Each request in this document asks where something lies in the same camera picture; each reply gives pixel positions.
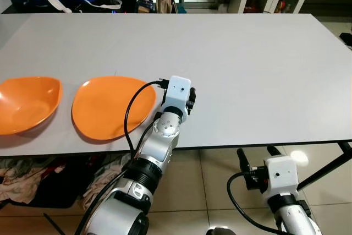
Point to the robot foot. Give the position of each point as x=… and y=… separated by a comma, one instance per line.
x=221, y=231

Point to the pile of clothes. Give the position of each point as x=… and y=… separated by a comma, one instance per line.
x=22, y=180

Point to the orange plate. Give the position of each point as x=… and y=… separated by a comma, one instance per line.
x=104, y=108

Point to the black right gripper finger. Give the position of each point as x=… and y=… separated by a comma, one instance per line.
x=242, y=157
x=274, y=151

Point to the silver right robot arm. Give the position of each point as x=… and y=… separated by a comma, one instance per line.
x=294, y=218

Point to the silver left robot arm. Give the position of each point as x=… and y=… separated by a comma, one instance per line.
x=159, y=141

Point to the orange bowl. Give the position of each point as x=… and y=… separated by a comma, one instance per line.
x=27, y=105

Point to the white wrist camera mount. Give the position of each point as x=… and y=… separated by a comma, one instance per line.
x=281, y=177
x=176, y=94

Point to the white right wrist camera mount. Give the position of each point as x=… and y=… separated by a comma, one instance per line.
x=281, y=177

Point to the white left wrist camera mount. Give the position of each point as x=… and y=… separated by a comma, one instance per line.
x=176, y=94

